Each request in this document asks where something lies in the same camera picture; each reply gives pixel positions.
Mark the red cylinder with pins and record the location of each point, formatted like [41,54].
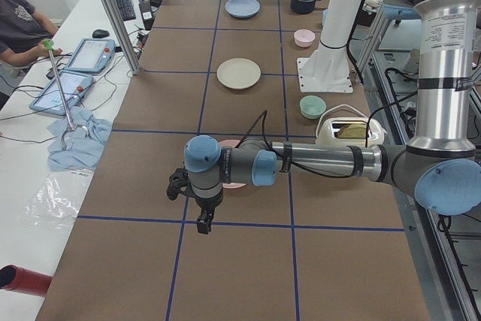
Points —
[25,281]

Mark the pink plate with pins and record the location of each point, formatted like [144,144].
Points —
[231,143]

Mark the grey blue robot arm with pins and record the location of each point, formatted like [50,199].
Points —
[436,167]

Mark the blue plate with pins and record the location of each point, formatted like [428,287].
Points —
[242,9]

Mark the cream plate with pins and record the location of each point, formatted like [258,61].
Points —
[238,73]

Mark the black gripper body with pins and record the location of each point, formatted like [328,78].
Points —
[206,205]

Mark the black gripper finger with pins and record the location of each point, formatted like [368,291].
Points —
[207,226]
[200,225]

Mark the light blue cloth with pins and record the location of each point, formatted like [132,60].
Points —
[81,151]

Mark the cream toaster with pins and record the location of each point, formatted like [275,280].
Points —
[348,131]

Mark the pink bowl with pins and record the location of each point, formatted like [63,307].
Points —
[304,38]

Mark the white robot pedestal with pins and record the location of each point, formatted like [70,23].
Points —
[327,69]

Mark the person in grey shirt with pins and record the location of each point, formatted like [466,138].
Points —
[23,32]

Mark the black computer mouse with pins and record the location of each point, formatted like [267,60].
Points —
[100,33]

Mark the upper blue teach pendant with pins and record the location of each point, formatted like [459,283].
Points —
[91,56]

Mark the metal reacher grabber tool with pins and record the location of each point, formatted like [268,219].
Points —
[71,126]

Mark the green bowl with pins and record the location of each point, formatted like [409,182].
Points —
[312,107]

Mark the black keyboard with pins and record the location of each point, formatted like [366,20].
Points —
[126,9]

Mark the aluminium frame post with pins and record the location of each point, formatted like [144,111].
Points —
[122,36]

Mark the clear plastic sheet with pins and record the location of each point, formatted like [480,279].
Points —
[57,203]

